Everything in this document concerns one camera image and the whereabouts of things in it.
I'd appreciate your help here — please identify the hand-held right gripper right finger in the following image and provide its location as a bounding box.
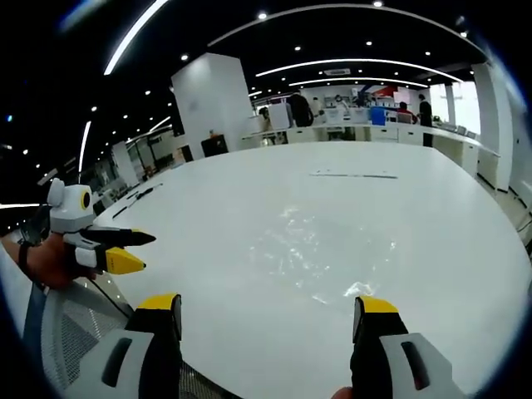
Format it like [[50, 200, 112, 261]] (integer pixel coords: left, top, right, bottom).
[[350, 295, 470, 399]]

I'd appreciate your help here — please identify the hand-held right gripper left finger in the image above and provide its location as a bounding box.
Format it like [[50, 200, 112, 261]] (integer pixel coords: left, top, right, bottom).
[[62, 293, 184, 399]]

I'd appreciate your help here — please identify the pile of clear food packaging bags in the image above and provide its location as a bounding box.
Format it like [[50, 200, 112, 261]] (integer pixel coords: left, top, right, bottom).
[[248, 203, 398, 309]]

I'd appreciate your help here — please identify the person's left hand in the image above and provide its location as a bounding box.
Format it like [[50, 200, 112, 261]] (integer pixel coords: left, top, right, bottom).
[[31, 235, 100, 290]]

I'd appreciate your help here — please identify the black pen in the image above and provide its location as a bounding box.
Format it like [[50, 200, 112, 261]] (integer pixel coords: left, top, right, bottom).
[[126, 182, 164, 200], [111, 201, 138, 220]]

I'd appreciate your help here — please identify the black wristband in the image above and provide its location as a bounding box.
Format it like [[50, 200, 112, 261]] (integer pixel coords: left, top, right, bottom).
[[17, 239, 34, 274]]

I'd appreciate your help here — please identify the white mesh office chair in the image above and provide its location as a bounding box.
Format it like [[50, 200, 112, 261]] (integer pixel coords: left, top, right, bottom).
[[22, 277, 236, 399]]

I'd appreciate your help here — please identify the black box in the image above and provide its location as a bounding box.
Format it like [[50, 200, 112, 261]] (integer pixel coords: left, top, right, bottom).
[[200, 134, 230, 159]]

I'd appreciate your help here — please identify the long thin grey strip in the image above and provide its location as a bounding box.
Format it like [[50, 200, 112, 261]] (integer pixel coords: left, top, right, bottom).
[[308, 169, 399, 180]]

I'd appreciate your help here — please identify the long white counter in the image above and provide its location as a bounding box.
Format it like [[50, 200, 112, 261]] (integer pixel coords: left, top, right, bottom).
[[242, 121, 484, 178]]

